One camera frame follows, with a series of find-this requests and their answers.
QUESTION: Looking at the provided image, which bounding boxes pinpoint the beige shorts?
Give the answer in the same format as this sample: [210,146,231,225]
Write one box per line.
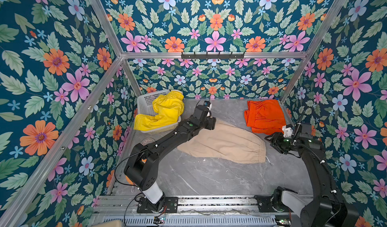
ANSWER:
[177,120,266,164]

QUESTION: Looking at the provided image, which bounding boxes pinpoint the orange shorts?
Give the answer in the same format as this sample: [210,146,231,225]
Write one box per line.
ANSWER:
[244,100,286,135]

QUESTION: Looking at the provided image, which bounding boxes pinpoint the yellow shorts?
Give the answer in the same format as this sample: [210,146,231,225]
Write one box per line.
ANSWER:
[134,90,184,131]

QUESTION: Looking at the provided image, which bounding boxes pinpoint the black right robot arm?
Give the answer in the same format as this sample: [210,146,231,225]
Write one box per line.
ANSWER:
[265,123,359,227]

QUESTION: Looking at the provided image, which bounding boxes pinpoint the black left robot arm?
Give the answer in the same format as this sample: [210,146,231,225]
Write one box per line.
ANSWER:
[124,101,216,205]

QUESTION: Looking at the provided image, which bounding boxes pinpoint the tape roll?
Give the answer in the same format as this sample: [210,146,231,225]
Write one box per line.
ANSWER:
[141,138,155,146]

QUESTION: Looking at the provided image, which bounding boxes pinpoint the white plastic laundry basket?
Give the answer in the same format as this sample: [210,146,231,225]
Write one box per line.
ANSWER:
[137,90,181,135]

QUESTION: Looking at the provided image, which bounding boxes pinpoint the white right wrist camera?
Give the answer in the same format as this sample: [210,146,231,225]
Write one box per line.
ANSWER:
[282,125,294,138]

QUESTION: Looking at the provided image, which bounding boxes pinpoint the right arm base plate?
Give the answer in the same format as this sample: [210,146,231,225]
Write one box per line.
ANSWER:
[254,195,292,213]

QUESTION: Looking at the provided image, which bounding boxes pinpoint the black hook rail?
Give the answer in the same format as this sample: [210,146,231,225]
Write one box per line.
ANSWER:
[180,52,245,60]

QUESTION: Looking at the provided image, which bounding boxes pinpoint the aluminium frame post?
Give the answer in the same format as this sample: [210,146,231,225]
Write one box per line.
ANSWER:
[89,0,142,97]

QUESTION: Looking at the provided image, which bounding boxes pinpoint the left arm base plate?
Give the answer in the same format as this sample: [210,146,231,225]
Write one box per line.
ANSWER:
[137,196,179,213]

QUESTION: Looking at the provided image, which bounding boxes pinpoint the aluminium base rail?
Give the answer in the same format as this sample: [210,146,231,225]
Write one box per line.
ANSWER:
[90,195,313,227]

